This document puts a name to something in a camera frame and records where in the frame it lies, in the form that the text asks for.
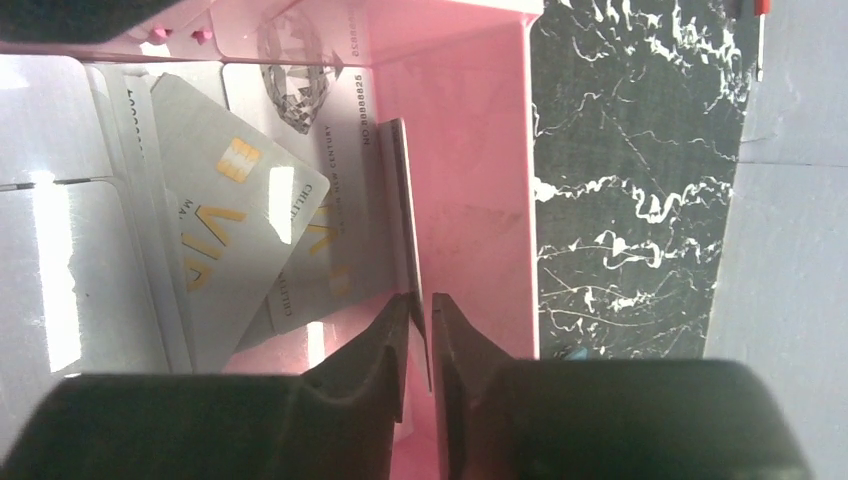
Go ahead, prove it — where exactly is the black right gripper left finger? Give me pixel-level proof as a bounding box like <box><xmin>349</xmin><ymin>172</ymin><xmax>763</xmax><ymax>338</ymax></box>
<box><xmin>1</xmin><ymin>294</ymin><xmax>411</xmax><ymax>479</ymax></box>

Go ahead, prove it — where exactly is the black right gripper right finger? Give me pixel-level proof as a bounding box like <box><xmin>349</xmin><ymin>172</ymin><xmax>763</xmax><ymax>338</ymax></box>
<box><xmin>432</xmin><ymin>293</ymin><xmax>812</xmax><ymax>479</ymax></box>

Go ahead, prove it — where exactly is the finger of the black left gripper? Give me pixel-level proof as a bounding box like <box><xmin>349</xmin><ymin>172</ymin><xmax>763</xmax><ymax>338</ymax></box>
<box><xmin>1</xmin><ymin>0</ymin><xmax>178</xmax><ymax>44</ymax></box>

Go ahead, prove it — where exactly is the pink plastic tray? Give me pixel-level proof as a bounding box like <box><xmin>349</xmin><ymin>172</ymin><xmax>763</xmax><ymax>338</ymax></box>
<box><xmin>1</xmin><ymin>1</ymin><xmax>542</xmax><ymax>479</ymax></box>

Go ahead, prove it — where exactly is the blue leather card holder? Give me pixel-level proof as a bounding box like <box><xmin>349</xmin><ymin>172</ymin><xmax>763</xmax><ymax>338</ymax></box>
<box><xmin>556</xmin><ymin>346</ymin><xmax>589</xmax><ymax>361</ymax></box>

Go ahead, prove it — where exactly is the loose VIP card in tray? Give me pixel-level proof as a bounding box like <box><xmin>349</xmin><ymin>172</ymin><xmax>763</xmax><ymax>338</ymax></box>
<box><xmin>222</xmin><ymin>64</ymin><xmax>395</xmax><ymax>334</ymax></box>

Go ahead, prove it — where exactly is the stack of grey cards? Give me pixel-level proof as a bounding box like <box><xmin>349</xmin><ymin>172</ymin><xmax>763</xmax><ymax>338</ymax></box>
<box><xmin>1</xmin><ymin>55</ymin><xmax>194</xmax><ymax>447</ymax></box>

